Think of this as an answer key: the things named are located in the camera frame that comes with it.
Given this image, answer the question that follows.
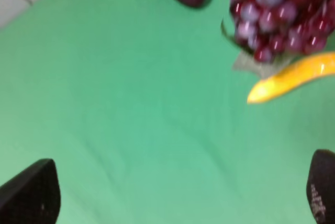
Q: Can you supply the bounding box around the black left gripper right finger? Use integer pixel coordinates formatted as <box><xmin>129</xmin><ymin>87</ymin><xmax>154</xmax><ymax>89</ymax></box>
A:
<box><xmin>306</xmin><ymin>149</ymin><xmax>334</xmax><ymax>224</ymax></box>

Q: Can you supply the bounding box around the yellow banana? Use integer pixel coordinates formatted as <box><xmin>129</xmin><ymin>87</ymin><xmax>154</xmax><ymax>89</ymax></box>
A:
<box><xmin>247</xmin><ymin>51</ymin><xmax>334</xmax><ymax>104</ymax></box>

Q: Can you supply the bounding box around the red purple grape bunch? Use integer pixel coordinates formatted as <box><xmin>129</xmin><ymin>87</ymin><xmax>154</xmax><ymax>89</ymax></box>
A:
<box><xmin>221</xmin><ymin>0</ymin><xmax>335</xmax><ymax>79</ymax></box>

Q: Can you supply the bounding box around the green tablecloth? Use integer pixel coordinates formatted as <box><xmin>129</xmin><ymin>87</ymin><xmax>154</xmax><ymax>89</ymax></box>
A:
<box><xmin>1</xmin><ymin>0</ymin><xmax>334</xmax><ymax>223</ymax></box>

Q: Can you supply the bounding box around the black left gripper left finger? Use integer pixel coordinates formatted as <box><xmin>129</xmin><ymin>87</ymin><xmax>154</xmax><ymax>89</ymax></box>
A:
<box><xmin>1</xmin><ymin>159</ymin><xmax>61</xmax><ymax>224</ymax></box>

